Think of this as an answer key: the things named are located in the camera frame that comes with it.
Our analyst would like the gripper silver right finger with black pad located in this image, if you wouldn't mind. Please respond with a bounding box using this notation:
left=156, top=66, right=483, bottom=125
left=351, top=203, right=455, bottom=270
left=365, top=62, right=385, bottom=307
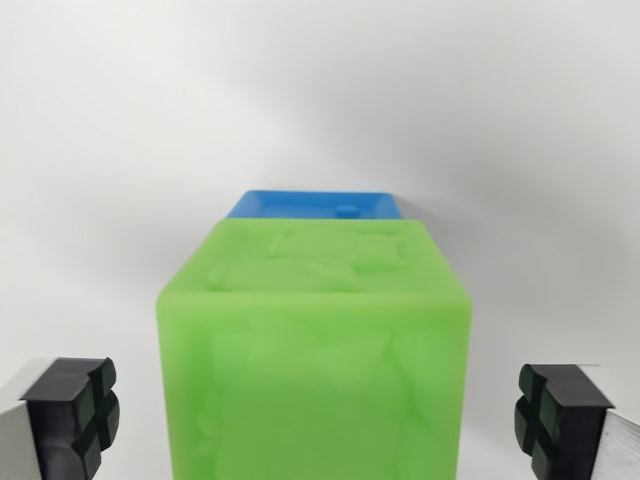
left=513, top=363, right=640, bottom=480

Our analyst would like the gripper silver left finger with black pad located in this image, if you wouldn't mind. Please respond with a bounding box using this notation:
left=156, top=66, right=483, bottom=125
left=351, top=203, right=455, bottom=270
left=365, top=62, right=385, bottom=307
left=0, top=356, right=122, bottom=480

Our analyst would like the green embossed cube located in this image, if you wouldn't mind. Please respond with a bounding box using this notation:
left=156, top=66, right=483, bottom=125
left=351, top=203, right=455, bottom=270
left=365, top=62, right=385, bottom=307
left=154, top=217, right=474, bottom=480

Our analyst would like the blue embossed cube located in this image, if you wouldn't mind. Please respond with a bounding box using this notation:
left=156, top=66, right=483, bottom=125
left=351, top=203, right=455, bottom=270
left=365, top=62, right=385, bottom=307
left=225, top=189, right=405, bottom=222

